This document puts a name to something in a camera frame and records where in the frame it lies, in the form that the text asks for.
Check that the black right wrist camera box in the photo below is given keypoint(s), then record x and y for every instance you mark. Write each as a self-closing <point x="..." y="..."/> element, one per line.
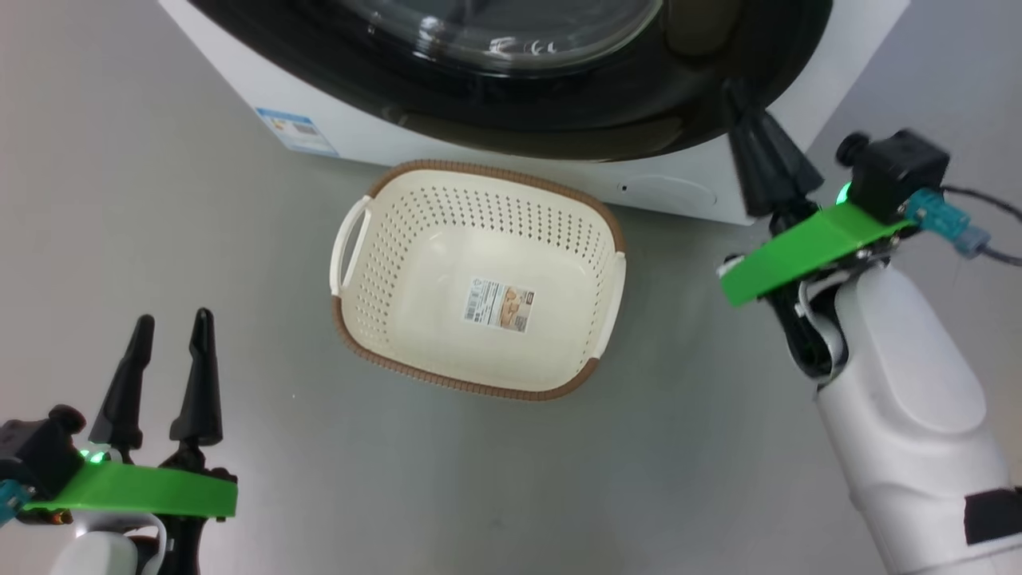
<point x="902" y="172"/>

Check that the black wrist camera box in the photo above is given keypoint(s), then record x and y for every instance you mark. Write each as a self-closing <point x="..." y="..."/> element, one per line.
<point x="40" y="459"/>
<point x="902" y="172"/>

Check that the paper product label sticker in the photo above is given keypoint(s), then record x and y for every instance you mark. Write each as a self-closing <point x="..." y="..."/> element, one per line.
<point x="499" y="305"/>

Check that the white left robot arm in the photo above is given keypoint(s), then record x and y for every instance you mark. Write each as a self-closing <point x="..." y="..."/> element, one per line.
<point x="96" y="555"/>

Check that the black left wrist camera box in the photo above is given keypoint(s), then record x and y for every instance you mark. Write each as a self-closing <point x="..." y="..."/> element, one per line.
<point x="40" y="459"/>

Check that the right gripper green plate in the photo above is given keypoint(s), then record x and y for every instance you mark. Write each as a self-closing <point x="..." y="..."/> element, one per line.
<point x="798" y="251"/>

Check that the black round glass washer door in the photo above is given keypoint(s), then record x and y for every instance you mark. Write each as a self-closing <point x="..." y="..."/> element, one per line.
<point x="559" y="120"/>

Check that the white front-load washing machine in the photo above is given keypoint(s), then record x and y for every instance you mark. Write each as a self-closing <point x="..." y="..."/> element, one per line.
<point x="854" y="48"/>

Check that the blue white energy label sticker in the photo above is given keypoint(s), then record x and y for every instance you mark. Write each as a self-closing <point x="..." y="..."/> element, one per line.
<point x="295" y="132"/>

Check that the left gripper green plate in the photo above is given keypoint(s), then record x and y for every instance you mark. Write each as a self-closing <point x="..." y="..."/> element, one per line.
<point x="144" y="489"/>

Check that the cream perforated basket brown rim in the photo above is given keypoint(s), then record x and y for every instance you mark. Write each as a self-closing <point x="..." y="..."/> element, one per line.
<point x="447" y="343"/>

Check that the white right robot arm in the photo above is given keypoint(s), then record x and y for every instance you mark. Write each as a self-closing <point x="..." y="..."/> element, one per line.
<point x="902" y="415"/>

